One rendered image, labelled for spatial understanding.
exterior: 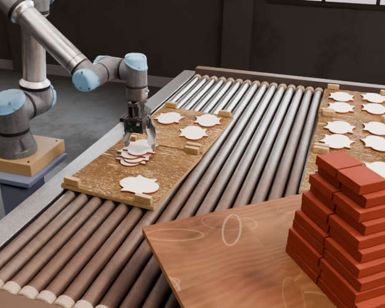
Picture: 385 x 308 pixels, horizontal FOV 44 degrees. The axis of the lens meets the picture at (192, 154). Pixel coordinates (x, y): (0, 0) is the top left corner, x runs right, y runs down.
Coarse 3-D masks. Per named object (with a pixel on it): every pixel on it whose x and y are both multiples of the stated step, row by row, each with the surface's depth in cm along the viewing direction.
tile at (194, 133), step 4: (188, 128) 202; (192, 128) 202; (196, 128) 202; (200, 128) 202; (184, 132) 198; (188, 132) 198; (192, 132) 199; (196, 132) 199; (200, 132) 199; (204, 132) 199; (180, 136) 196; (184, 136) 196; (188, 136) 195; (192, 136) 195; (196, 136) 195; (200, 136) 195; (204, 136) 196; (192, 140) 193; (196, 140) 193
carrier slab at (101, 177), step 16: (96, 160) 176; (112, 160) 176; (160, 160) 177; (176, 160) 177; (192, 160) 177; (80, 176) 165; (96, 176) 165; (112, 176) 165; (128, 176) 165; (144, 176) 165; (160, 176) 166; (176, 176) 166; (96, 192) 155; (112, 192) 155; (128, 192) 155; (160, 192) 156
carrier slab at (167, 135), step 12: (168, 108) 226; (180, 108) 226; (156, 120) 212; (180, 120) 212; (192, 120) 212; (228, 120) 213; (156, 132) 200; (168, 132) 200; (180, 132) 200; (216, 132) 201; (156, 144) 190; (168, 144) 189; (180, 144) 190; (204, 144) 190
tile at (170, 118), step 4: (168, 112) 218; (172, 112) 218; (176, 112) 218; (160, 116) 214; (164, 116) 214; (168, 116) 214; (172, 116) 214; (176, 116) 214; (180, 116) 214; (160, 120) 209; (164, 120) 210; (168, 120) 210; (172, 120) 210; (176, 120) 210; (164, 124) 207; (168, 124) 207
